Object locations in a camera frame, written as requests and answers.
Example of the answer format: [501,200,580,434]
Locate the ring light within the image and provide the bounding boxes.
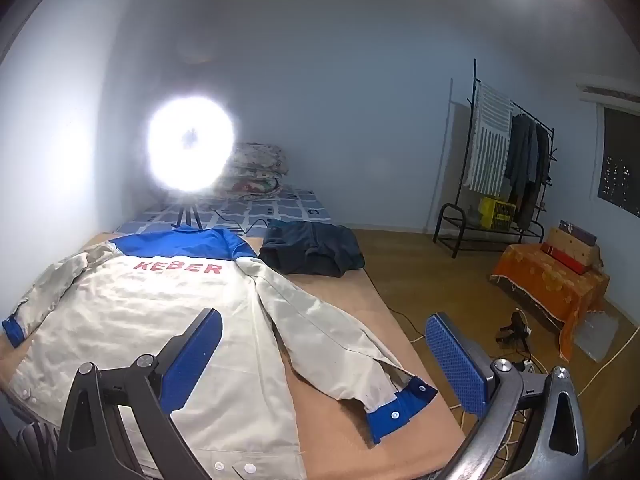
[146,94,236,193]

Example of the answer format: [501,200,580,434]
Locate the dark hanging clothes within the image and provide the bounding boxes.
[503,111,552,231]

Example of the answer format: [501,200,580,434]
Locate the black tripod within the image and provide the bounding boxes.
[170,192,203,233]

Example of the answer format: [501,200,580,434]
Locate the grey plastic bag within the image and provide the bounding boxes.
[572,310,620,362]

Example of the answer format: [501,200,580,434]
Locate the yellow crate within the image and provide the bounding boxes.
[479,196,518,233]

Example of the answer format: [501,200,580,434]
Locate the striped towel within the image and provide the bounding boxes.
[462,81,514,196]

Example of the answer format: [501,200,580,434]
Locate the dark blue clothes pile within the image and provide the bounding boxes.
[258,220,366,278]

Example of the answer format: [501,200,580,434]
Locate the orange box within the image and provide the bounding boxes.
[490,242,611,362]

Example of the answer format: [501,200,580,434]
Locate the dark window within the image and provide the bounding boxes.
[597,106,640,211]

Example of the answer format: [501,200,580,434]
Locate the red box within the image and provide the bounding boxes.
[541,241,593,276]

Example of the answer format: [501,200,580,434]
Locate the blue patterned bed sheet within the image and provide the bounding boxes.
[114,185,335,236]

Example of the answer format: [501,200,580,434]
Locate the folded floral quilt stack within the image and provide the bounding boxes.
[217,141,291,201]

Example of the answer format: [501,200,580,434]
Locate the white and blue jacket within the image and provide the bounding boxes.
[1,225,439,480]

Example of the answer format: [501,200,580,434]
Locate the black clothes rack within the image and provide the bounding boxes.
[432,58,557,259]

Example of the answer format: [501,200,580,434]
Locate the person's striped grey garment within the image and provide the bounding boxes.
[15,422,61,480]

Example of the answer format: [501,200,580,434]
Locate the cardboard box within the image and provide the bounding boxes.
[547,226,603,268]

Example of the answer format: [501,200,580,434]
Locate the dark flat box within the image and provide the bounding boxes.
[559,220,598,247]

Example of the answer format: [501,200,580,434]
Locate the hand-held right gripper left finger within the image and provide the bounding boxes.
[55,307,223,480]

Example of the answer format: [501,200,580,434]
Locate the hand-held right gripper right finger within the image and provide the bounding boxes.
[425,311,591,480]

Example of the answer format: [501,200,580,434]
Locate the black gadget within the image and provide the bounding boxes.
[496,310,532,348]

